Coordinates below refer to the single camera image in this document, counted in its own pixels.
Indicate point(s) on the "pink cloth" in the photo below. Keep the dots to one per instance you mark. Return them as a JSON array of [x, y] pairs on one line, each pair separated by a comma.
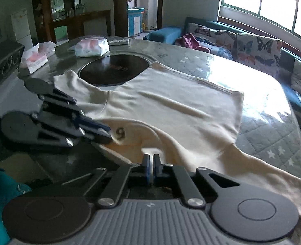
[[190, 40]]

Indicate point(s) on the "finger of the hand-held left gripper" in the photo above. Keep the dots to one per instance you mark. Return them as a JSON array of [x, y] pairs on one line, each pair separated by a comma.
[[94, 125], [61, 99]]

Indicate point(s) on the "black speaker box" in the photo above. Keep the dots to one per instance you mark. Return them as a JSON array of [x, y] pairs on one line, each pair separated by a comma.
[[2, 61]]

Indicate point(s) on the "butterfly print cushion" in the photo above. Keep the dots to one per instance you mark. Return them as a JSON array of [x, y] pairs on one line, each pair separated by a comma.
[[257, 51], [211, 34]]

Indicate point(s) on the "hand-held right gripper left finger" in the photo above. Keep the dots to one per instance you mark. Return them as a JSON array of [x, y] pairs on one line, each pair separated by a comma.
[[146, 169]]

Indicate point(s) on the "dark wooden cabinet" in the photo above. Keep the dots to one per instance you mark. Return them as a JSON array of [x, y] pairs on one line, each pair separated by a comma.
[[89, 23]]

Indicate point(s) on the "white pink tissue pack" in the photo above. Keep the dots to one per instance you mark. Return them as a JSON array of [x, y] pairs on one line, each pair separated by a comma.
[[34, 61], [91, 46], [47, 48]]

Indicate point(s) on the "round black hot plate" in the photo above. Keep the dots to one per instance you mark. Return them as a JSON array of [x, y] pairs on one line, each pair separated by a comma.
[[109, 69]]

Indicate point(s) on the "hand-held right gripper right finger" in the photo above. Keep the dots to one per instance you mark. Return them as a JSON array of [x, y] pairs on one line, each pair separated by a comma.
[[156, 169]]

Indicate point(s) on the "white fridge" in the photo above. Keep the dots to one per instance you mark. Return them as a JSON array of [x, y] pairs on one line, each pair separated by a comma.
[[21, 28]]

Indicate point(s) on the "cream t-shirt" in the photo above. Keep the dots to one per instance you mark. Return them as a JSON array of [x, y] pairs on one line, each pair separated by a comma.
[[170, 107]]

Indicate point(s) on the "blue cushion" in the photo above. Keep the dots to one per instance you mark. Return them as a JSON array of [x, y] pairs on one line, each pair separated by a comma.
[[163, 34]]

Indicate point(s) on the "light blue cabinet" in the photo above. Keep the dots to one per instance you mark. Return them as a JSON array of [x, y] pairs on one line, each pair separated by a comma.
[[135, 21]]

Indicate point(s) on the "grey remote control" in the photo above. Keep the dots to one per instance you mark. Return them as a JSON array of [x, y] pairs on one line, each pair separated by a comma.
[[118, 42]]

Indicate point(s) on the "grey quilted star table cover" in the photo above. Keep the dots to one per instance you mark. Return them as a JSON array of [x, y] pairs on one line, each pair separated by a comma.
[[262, 137]]

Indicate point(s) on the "teal sofa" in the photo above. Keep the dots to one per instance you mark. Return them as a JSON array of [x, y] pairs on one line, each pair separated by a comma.
[[288, 56]]

